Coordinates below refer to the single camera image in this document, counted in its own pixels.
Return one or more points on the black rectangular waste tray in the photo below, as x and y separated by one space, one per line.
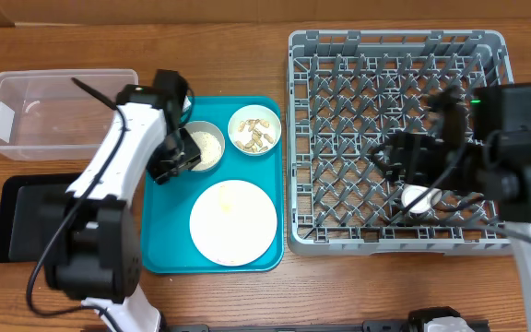
21 198

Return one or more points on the grey bowl with rice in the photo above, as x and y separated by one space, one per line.
211 143

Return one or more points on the white bowl with peanuts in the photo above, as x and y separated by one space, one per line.
254 130

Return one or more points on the grey plastic dishwasher rack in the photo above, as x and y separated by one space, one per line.
348 91

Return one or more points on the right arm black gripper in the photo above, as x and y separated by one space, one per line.
413 144

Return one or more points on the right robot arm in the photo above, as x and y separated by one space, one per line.
482 148

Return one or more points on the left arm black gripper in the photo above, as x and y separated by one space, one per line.
190 155

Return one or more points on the teal plastic serving tray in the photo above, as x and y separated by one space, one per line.
166 243

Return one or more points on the clear plastic waste bin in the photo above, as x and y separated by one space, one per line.
45 116

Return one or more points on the white round plate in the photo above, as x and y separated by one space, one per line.
232 223

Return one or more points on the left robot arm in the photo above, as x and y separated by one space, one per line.
92 253

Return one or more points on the black base fixture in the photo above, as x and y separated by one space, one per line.
445 319

